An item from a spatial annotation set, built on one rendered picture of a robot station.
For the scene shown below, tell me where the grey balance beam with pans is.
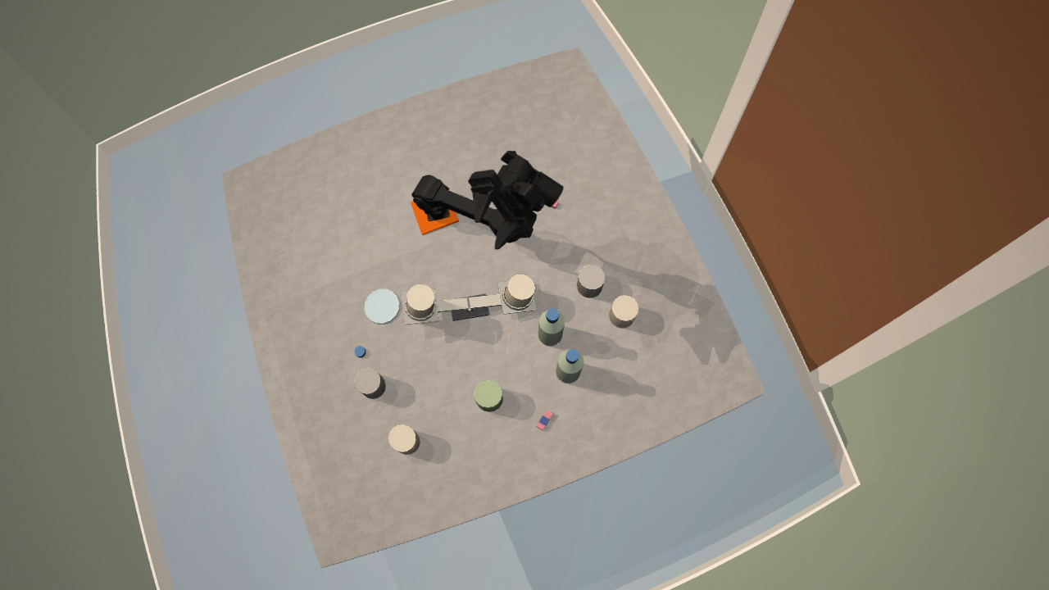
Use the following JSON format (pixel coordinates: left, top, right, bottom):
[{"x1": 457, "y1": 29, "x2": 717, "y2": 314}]
[{"x1": 402, "y1": 281, "x2": 537, "y2": 325}]

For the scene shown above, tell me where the grey cylinder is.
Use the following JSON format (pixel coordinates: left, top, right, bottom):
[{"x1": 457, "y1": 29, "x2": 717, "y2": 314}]
[
  {"x1": 577, "y1": 265, "x2": 605, "y2": 298},
  {"x1": 354, "y1": 367, "x2": 386, "y2": 399}
]

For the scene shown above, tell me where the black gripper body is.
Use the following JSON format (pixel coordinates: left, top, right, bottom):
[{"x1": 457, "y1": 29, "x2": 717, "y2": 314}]
[{"x1": 469, "y1": 170, "x2": 534, "y2": 238}]

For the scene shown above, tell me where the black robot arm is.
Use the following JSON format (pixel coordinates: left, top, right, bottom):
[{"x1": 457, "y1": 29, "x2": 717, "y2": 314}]
[{"x1": 411, "y1": 151, "x2": 564, "y2": 236}]

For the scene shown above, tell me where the beige cylinder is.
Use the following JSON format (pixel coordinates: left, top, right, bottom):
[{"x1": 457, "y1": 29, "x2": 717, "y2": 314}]
[
  {"x1": 388, "y1": 424, "x2": 420, "y2": 454},
  {"x1": 406, "y1": 285, "x2": 434, "y2": 319},
  {"x1": 609, "y1": 295, "x2": 638, "y2": 328},
  {"x1": 504, "y1": 275, "x2": 535, "y2": 308}
]

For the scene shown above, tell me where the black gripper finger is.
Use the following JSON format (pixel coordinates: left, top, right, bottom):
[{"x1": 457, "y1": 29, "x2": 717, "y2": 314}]
[
  {"x1": 470, "y1": 184, "x2": 500, "y2": 223},
  {"x1": 494, "y1": 225, "x2": 526, "y2": 249}
]

